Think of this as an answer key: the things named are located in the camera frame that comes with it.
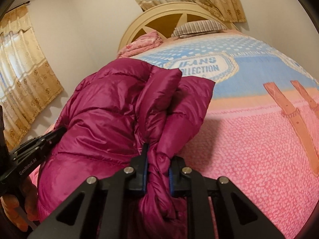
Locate magenta quilted down jacket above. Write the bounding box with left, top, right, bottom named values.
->
left=37, top=58, right=215, bottom=238

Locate pink folded blanket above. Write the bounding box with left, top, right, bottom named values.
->
left=116, top=30, right=168, bottom=59

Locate cream wooden headboard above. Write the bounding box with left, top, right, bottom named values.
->
left=118, top=2, right=239, bottom=51

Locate person's left hand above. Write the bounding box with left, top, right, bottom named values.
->
left=0, top=176, right=41, bottom=233

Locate beige patterned left curtain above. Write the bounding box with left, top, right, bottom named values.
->
left=1, top=5, right=64, bottom=149

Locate blue pink printed bedspread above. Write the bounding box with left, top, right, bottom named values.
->
left=131, top=33, right=318, bottom=238

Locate striped pillow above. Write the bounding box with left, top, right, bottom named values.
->
left=171, top=20, right=228, bottom=37

